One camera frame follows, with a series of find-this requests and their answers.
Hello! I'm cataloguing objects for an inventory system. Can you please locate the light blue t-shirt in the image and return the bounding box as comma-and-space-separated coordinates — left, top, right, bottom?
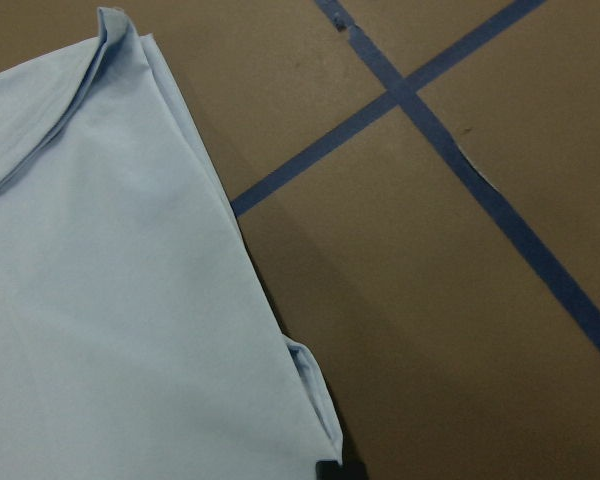
0, 7, 343, 479

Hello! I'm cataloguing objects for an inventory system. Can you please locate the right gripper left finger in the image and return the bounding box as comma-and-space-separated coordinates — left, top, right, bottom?
315, 460, 339, 480

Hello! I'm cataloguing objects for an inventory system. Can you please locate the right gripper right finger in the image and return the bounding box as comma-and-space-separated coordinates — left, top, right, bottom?
341, 452, 366, 480

